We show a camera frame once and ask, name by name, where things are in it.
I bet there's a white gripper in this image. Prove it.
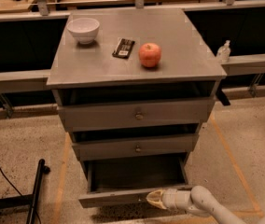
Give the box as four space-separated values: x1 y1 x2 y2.
146 189 192 211

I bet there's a grey drawer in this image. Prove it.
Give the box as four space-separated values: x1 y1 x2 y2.
58 98 215 133
72 134 199 161
79 153 190 208

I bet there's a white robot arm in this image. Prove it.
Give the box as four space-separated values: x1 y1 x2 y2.
146 186 246 224

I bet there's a grey wooden drawer cabinet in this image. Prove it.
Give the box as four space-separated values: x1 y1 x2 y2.
46 7 228 185

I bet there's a black metal stand base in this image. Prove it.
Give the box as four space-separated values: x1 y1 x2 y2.
0 158 51 224

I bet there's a red apple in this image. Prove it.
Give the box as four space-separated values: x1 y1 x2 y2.
138 43 161 68

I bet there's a black snack bar wrapper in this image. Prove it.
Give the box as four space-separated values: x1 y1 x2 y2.
112 38 135 59

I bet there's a clear sanitizer pump bottle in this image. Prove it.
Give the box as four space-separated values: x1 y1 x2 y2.
216 40 230 63

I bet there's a white ceramic bowl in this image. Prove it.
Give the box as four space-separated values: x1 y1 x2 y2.
66 18 100 44

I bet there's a grey metal railing beam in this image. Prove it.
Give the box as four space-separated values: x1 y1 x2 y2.
0 54 265 93

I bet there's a black floor cable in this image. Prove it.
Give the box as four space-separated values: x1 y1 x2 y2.
0 147 24 198

